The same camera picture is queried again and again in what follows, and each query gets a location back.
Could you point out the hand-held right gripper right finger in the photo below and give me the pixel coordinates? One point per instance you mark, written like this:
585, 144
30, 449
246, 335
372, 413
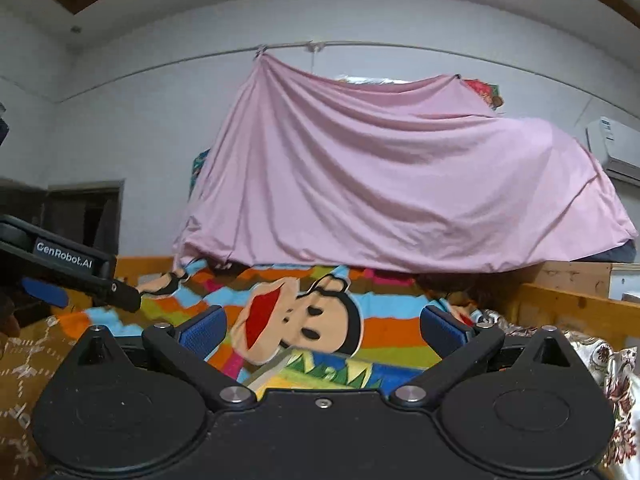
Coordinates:
440, 330

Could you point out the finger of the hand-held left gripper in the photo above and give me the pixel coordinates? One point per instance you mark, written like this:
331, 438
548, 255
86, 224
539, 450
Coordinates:
45, 292
125, 297

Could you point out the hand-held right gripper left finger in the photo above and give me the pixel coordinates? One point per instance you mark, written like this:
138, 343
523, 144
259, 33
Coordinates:
205, 332

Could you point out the brown patterned blanket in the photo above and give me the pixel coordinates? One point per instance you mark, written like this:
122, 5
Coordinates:
25, 375

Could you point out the printed cartoon blanket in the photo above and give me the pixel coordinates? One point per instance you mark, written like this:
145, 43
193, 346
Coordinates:
300, 320

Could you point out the teal patterned cloth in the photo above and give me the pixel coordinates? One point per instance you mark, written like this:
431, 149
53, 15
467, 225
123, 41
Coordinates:
199, 170

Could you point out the pink sheet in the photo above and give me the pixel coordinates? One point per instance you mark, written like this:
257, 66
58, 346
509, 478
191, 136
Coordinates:
400, 175

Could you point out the white floral satin quilt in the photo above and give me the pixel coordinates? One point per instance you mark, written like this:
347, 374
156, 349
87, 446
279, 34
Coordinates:
620, 370

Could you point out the dark blue cloth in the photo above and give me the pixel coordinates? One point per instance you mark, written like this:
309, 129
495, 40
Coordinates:
615, 255

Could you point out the colourful floral cloth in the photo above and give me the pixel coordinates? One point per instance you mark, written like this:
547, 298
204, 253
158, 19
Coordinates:
482, 91

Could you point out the white air conditioner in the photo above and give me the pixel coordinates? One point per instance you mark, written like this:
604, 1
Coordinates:
617, 145

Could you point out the white curtain rod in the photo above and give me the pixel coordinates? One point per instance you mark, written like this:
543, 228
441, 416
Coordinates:
350, 42

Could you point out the wooden bed frame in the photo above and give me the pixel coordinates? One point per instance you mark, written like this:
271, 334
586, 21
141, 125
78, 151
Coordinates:
565, 305

